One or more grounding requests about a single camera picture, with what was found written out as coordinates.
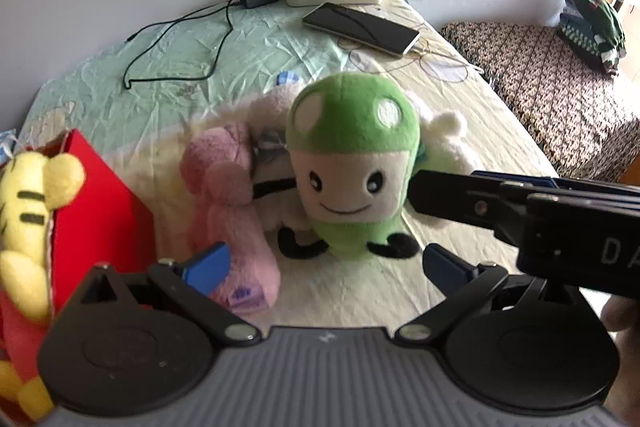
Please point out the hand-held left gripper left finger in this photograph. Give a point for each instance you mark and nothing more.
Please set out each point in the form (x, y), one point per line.
(206, 268)

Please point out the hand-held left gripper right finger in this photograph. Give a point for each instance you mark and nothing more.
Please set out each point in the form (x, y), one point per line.
(442, 264)

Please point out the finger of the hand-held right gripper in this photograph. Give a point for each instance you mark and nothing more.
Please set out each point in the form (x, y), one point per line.
(515, 180)
(450, 197)

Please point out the white rabbit plush toy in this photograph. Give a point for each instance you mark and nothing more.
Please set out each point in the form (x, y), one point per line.
(445, 132)

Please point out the pink plush toy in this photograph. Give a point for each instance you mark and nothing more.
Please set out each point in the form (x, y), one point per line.
(220, 177)

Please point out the green mushroom plush toy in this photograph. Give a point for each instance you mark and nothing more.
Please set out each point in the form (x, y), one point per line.
(345, 147)

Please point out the red cardboard box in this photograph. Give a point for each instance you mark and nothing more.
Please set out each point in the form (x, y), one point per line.
(100, 207)

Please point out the person's right hand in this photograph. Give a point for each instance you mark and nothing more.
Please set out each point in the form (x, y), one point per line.
(622, 314)

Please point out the patterned upholstered bench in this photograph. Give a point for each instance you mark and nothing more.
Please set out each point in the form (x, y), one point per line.
(550, 72)

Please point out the green folded clothing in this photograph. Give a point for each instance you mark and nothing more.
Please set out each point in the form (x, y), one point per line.
(597, 22)

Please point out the yellow tiger plush toy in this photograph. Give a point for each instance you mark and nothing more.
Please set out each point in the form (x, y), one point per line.
(25, 207)

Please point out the black smartphone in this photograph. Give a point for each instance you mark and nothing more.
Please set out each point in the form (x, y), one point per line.
(360, 28)

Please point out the pale green bed sheet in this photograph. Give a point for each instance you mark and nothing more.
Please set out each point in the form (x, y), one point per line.
(200, 57)

